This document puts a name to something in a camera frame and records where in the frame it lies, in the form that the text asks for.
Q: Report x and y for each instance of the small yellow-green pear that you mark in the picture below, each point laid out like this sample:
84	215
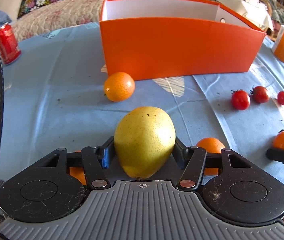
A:
144	140

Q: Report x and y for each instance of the red soda can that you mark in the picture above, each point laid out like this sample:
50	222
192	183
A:
6	43

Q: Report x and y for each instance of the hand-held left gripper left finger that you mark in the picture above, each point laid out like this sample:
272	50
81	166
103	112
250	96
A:
105	158

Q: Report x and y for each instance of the beige quilted sofa cover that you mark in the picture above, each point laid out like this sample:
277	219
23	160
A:
69	7

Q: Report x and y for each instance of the white side table cloth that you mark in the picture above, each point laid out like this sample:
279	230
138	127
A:
254	12

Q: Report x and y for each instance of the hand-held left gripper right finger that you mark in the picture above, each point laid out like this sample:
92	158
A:
182	155

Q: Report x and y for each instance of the red cherry tomato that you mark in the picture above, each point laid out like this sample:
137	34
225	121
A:
240	100
260	94
283	98

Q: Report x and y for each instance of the blue printed tablecloth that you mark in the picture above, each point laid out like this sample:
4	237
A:
57	110

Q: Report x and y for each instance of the orange cardboard box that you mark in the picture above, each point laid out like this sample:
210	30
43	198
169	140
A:
177	50

